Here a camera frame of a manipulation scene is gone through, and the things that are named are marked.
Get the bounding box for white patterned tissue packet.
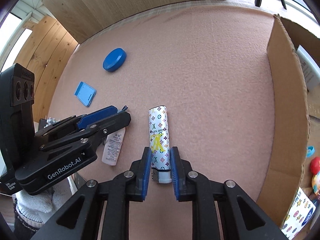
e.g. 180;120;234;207
281;187;317;239

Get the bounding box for cardboard box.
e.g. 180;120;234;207
256;14;320;240

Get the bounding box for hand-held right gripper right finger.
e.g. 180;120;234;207
170;146;287;240

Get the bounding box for blue round lid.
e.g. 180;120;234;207
103;48;127;72

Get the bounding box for person's left hand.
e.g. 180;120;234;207
14;176;77;230

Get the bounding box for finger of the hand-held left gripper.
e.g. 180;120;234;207
36;106;118;137
37;112;132;157

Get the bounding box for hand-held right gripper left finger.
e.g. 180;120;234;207
30;147;152;240

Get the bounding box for grey small box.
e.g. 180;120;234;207
296;45;320;92

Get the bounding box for patterned silver lighter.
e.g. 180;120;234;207
149;105;173;184

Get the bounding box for colourful toy figure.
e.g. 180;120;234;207
309;157;320;196

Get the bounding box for small pink lotion tube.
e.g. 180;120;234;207
102;127;126;166

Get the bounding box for wooden board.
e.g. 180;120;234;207
36;0;227;44

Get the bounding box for blue phone stand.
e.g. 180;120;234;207
74;81;97;108

